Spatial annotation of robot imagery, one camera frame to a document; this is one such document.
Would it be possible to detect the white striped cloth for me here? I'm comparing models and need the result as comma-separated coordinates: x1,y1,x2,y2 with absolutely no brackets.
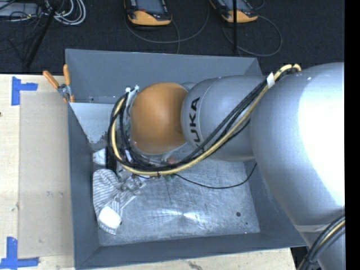
92,168,142,236

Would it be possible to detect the brown cardboard board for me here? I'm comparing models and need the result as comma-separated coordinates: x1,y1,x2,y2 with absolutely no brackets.
17,91,75,260

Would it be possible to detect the white crumpled cloth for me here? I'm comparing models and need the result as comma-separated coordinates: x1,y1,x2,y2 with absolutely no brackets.
92,148,109,168

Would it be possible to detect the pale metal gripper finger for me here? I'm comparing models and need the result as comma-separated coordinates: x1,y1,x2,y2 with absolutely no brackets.
127,176,147,192

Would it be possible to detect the grey metal bin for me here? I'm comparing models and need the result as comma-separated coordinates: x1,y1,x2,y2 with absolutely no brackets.
65,48,311,270

